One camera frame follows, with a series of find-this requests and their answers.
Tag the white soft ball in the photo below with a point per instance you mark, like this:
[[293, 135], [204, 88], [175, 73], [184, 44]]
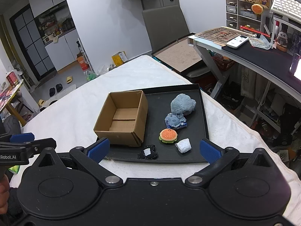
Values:
[[183, 146]]

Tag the red stick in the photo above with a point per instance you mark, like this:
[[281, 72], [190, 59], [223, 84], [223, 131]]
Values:
[[255, 31]]

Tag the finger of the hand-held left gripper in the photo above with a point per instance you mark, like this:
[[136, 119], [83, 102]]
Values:
[[21, 137], [43, 144]]

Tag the grey-blue fluffy plush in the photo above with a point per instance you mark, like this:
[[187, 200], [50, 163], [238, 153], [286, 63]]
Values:
[[182, 104]]

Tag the red box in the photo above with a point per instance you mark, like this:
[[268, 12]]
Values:
[[12, 78]]

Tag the black shoe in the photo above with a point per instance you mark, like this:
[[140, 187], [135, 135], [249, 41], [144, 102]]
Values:
[[52, 91], [59, 87]]

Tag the person's left hand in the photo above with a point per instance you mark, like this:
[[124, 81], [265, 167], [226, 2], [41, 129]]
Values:
[[3, 195]]

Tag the grey desk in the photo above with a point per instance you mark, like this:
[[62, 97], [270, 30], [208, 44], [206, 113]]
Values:
[[207, 44]]

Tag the black framed cork board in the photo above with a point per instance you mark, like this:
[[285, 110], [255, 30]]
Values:
[[178, 56]]

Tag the grey drawer organizer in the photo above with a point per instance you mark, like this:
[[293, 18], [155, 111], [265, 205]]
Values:
[[235, 11]]

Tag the brown cardboard box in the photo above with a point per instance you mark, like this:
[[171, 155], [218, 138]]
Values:
[[117, 136]]

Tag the orange box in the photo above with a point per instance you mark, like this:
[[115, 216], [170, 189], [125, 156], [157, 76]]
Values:
[[82, 63]]

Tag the black glass door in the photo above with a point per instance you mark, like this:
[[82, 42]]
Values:
[[30, 42]]

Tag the white remote control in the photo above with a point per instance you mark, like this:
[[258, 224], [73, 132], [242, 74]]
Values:
[[237, 42]]

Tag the smartphone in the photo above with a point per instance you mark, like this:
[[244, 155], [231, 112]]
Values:
[[295, 63]]

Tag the yellow round table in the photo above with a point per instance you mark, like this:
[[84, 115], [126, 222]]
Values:
[[10, 98]]

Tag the red basket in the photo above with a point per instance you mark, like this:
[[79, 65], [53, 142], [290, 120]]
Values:
[[223, 63]]

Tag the white keyboard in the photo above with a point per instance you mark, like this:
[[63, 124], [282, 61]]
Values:
[[285, 6]]

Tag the black pouch with white label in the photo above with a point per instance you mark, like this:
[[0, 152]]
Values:
[[148, 152]]

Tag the clear plastic bag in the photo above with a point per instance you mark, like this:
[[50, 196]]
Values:
[[259, 42]]

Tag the blue shark plush packet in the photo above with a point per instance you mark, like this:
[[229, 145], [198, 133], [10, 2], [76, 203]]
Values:
[[173, 120]]

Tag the white floor cabinet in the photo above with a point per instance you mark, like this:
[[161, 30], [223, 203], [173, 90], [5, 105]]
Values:
[[63, 49]]

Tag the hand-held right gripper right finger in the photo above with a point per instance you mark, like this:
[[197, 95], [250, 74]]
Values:
[[210, 151]]

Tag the black desk mat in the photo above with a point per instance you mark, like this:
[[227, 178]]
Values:
[[258, 55]]

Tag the brown printed mat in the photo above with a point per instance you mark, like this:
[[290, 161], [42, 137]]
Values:
[[218, 34]]

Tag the yellow box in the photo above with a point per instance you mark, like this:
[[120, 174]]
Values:
[[117, 58]]

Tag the burger plush toy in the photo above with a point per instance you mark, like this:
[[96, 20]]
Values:
[[168, 136]]

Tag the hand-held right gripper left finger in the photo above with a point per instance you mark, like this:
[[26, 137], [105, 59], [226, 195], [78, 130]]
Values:
[[98, 149]]

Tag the yellow slipper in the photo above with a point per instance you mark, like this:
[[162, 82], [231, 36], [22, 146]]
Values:
[[69, 79], [41, 102]]

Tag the panda figurine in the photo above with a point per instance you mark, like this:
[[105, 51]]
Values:
[[282, 40]]

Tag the black tray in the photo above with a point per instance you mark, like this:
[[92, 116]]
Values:
[[160, 103]]

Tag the grey chair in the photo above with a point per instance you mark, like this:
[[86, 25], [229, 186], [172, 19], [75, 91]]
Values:
[[164, 26]]

